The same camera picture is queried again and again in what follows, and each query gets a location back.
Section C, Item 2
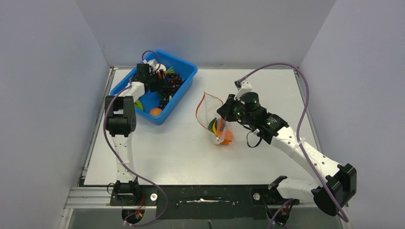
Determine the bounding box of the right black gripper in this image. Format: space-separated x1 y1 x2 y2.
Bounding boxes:
218 94 255 126

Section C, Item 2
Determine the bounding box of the orange toy carrot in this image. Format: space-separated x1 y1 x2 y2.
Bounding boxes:
158 67 175 79

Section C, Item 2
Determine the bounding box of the dark toy grape bunch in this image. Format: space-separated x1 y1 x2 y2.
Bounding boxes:
158 73 183 110

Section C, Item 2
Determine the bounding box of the orange toy tangerine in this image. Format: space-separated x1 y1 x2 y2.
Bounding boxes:
220 130 234 146

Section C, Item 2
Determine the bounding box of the clear zip top bag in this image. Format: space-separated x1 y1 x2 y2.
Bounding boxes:
195 92 234 146

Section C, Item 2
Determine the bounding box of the yellow toy banana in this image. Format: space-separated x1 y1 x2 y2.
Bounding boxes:
212 119 218 137

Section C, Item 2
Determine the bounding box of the green toy cucumber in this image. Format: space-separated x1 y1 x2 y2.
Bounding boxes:
208 117 217 132

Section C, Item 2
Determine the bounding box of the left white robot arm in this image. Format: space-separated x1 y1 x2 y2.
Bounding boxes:
103 63 165 205

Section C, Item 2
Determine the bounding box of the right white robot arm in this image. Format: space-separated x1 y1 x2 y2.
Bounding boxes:
217 92 357 216

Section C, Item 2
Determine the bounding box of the blue plastic bin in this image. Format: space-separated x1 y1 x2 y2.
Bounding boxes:
110 50 198 125

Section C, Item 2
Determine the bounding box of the white round toy slice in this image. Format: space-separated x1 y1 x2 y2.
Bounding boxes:
153 63 167 72

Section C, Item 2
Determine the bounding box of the green toy leaf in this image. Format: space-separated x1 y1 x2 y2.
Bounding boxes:
134 100 144 111

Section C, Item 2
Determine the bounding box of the toy peach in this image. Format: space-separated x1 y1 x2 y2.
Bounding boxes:
149 107 162 117

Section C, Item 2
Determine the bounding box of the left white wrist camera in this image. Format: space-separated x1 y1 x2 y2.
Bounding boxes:
142 59 160 72

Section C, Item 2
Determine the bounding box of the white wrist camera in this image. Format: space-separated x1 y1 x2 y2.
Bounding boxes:
234 80 252 100
142 59 160 72

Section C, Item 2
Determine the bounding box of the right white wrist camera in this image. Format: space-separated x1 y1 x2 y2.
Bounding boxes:
234 80 252 100

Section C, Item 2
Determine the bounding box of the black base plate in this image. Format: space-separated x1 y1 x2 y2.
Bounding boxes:
107 185 286 220

